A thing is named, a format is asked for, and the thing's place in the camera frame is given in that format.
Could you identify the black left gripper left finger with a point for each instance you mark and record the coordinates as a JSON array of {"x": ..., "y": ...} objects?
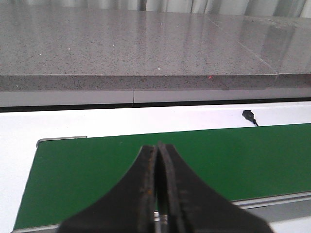
[{"x": 127, "y": 208}]

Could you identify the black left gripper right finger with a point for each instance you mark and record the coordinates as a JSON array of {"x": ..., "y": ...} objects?
[{"x": 194, "y": 207}]

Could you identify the green conveyor belt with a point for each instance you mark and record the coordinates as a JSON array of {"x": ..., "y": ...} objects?
[{"x": 85, "y": 170}]

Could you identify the grey stone counter slab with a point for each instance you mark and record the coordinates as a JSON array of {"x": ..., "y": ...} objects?
[
  {"x": 49, "y": 48},
  {"x": 283, "y": 43}
]

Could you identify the white pleated curtain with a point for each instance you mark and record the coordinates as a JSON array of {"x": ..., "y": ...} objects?
[{"x": 275, "y": 8}]

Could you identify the black connector with cable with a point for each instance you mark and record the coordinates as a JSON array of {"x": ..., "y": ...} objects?
[{"x": 249, "y": 115}]

